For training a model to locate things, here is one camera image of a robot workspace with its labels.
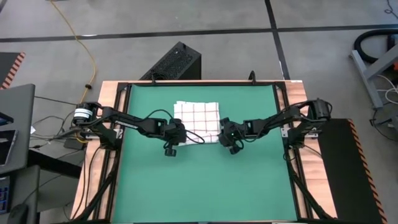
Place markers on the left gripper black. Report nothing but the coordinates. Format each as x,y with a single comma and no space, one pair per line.
175,133

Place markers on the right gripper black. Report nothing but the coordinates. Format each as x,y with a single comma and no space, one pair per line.
233,132

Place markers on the white red-checked towel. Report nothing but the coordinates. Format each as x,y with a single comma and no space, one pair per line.
199,118

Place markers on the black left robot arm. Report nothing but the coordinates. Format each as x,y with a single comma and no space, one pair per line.
130,119

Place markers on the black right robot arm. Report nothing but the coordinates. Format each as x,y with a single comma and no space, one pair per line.
280,119

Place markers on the green table mat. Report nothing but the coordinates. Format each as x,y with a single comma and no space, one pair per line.
217,186

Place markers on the black perforated computer tower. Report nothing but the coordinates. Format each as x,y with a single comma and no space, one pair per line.
174,62

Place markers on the black power adapter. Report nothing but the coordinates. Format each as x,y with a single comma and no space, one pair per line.
73,143

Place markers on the black floor mat orange-striped edge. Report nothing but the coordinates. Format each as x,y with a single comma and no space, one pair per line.
7,68
342,174

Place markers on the white paper tag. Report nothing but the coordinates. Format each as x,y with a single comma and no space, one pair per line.
33,127

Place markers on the grey metal stand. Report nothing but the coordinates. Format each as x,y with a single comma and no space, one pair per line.
370,84

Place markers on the grey keyboard tray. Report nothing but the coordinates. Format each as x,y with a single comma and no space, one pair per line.
28,186

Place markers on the grey side desk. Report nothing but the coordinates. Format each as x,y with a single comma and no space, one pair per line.
18,102

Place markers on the black computer mouse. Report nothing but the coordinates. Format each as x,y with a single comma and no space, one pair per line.
17,214

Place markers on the keyboard with blue keys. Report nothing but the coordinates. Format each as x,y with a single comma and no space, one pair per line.
3,196

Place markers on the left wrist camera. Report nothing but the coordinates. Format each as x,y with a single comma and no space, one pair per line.
170,152

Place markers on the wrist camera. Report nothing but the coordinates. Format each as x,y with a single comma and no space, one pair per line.
170,152
234,150

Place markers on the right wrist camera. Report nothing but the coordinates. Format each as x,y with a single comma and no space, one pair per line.
234,150

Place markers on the black frame clamp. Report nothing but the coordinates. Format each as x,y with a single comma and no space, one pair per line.
153,77
252,76

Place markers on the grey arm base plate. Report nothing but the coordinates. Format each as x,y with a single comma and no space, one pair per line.
284,132

